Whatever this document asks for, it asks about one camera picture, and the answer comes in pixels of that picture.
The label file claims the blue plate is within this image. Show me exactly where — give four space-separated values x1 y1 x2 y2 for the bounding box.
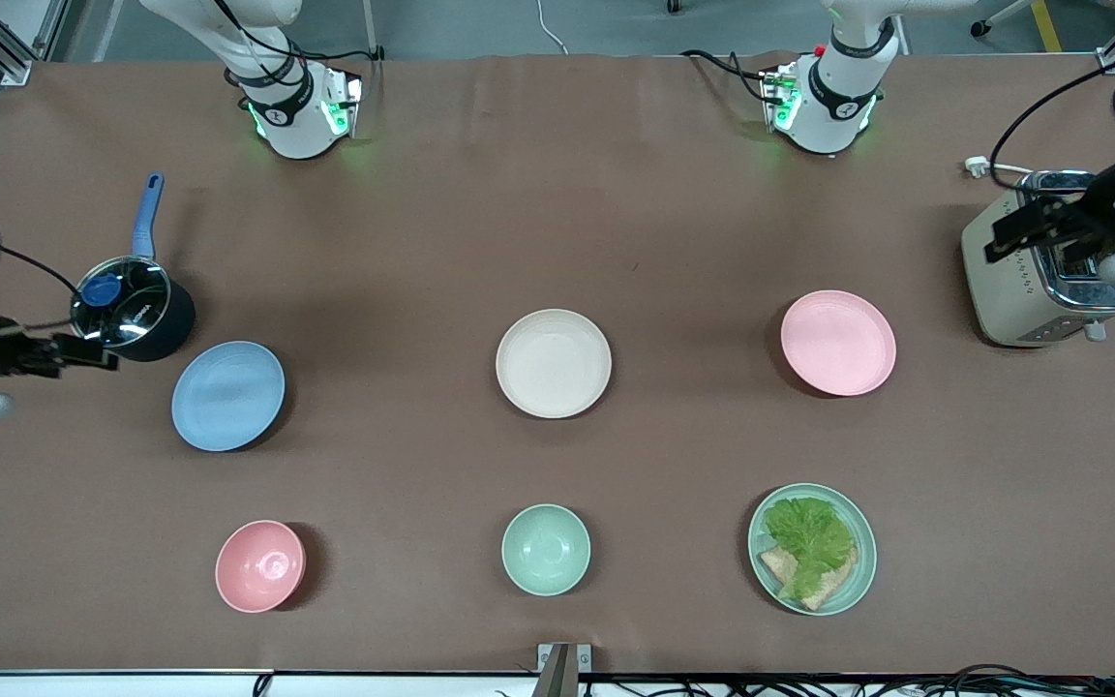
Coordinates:
171 340 286 453

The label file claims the pink plate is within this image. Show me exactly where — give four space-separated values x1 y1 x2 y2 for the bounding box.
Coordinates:
780 289 897 398

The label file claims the beige and chrome toaster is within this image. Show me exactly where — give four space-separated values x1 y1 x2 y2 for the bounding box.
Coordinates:
961 169 1115 349

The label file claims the glass lid with blue knob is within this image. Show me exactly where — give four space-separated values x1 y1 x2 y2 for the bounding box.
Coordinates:
71 257 172 348

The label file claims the white chair leg with wheel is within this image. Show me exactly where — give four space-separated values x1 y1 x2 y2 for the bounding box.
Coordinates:
968 0 1038 40

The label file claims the pink bowl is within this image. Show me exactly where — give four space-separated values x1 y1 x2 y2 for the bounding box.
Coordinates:
215 520 307 614

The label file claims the green lettuce leaf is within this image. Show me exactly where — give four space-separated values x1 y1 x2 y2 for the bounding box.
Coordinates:
763 497 857 601

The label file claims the green plate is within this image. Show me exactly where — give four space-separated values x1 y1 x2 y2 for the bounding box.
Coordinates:
747 482 878 618

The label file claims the toasted bread slice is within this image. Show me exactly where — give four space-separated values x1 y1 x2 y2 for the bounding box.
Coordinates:
759 542 859 613

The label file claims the brown table cover sheet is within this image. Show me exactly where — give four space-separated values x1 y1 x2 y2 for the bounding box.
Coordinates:
0 50 1115 679

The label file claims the beige plate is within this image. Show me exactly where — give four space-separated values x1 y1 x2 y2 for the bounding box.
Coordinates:
496 309 613 420

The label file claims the green bowl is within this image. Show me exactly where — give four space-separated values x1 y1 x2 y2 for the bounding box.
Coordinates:
501 503 591 597

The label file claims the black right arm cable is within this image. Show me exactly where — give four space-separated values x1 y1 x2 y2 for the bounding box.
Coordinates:
0 244 86 332

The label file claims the black saucepan with blue handle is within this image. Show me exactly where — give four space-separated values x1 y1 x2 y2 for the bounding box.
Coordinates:
69 172 196 364

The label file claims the white plug with cord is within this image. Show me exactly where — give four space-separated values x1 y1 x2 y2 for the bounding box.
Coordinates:
964 155 1038 181

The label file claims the long black cable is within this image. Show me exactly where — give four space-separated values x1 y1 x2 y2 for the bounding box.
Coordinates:
988 41 1115 190

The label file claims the black base cable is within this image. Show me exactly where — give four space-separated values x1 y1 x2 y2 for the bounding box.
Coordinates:
214 0 386 65
680 48 779 106

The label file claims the bundle of black cables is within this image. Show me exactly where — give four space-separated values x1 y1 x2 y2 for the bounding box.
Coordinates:
606 662 1115 697

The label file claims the white hanging cable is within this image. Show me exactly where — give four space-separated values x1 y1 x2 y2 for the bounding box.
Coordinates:
535 0 570 56

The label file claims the metal table bracket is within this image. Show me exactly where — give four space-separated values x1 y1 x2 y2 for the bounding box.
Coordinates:
536 642 593 697

